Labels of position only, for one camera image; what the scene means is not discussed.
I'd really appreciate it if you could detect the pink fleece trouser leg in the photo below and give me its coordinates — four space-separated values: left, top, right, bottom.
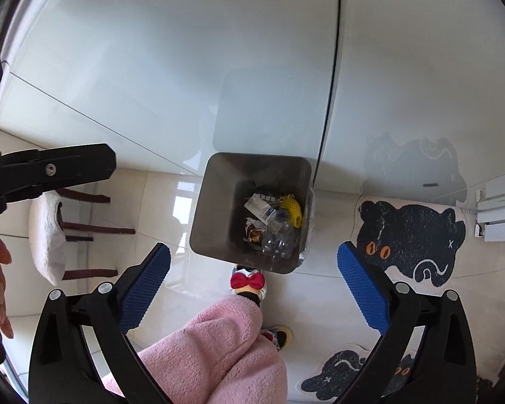
103 294 289 404

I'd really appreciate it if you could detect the white printed wrapper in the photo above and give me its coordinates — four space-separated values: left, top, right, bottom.
244 193 276 225

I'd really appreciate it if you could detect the dark grey trash bin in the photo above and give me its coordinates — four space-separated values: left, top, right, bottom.
190 152 314 274

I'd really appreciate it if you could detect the white sliding door rail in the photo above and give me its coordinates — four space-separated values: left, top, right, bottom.
460 174 505 243

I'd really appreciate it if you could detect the clear plastic bottle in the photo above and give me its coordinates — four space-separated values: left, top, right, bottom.
262 209 296 263

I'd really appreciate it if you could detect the black cat floor mat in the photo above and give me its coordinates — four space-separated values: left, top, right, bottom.
354 197 467 295

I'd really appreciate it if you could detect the slipper with red bow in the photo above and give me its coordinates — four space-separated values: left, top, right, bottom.
230 265 267 304

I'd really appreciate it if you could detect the yellow mesh trash item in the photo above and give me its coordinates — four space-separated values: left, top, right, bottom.
280 194 303 229

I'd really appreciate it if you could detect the white cushioned wooden stool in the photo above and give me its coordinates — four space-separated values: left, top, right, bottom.
28 188 136 285

